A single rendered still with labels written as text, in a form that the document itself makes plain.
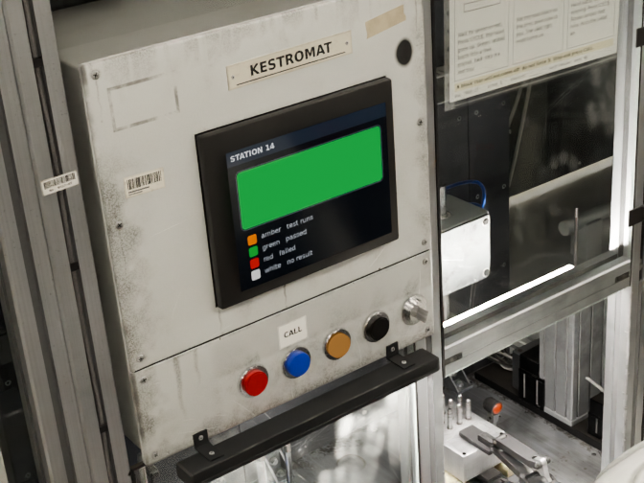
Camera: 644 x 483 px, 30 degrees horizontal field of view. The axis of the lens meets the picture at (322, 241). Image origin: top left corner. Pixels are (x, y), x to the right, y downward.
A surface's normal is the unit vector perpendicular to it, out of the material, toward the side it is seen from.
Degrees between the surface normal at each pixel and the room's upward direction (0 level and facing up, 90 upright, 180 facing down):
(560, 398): 90
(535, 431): 0
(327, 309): 90
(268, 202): 90
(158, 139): 90
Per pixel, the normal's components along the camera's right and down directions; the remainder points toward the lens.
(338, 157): 0.59, 0.31
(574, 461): -0.07, -0.90
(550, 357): -0.80, 0.31
